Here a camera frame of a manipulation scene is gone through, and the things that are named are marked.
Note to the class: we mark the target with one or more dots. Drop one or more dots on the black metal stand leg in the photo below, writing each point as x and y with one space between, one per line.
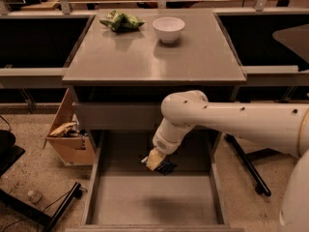
261 186

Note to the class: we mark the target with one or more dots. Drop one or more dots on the open grey middle drawer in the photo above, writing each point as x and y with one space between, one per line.
124 196

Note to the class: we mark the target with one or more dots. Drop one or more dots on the white ceramic bowl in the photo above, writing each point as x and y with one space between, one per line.
168 29

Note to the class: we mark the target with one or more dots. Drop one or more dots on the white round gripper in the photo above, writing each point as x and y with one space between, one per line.
163 144

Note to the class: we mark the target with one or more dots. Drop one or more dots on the closed grey top drawer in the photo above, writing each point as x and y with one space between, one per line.
118 116

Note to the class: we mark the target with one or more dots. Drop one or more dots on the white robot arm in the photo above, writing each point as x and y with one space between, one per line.
280 126

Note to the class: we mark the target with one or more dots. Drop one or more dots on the clear plastic bottle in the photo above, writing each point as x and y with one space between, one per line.
34 196

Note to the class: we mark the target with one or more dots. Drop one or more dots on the grey drawer cabinet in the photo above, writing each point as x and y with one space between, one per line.
139 67

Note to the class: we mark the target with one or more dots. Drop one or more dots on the cardboard box with trash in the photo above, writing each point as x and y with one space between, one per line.
73 147

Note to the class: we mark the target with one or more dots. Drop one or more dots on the dark blue rxbar wrapper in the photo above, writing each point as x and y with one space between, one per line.
165 167

